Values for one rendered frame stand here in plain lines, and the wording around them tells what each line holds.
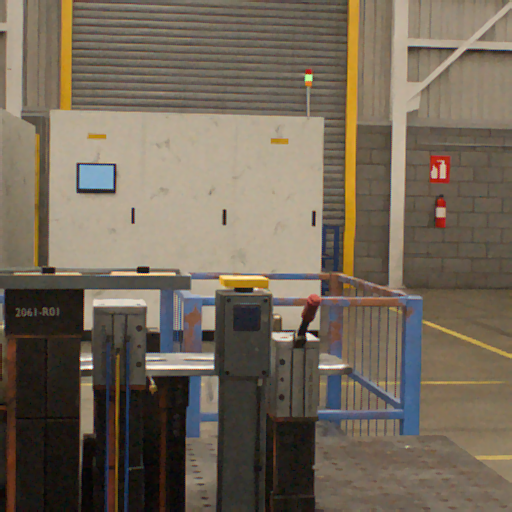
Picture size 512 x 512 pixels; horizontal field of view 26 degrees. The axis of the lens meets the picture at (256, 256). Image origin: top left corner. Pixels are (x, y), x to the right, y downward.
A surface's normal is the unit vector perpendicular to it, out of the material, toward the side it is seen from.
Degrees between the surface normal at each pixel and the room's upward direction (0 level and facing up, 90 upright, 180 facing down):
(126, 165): 90
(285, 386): 90
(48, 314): 90
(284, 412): 90
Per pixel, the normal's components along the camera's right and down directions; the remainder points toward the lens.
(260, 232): 0.15, 0.05
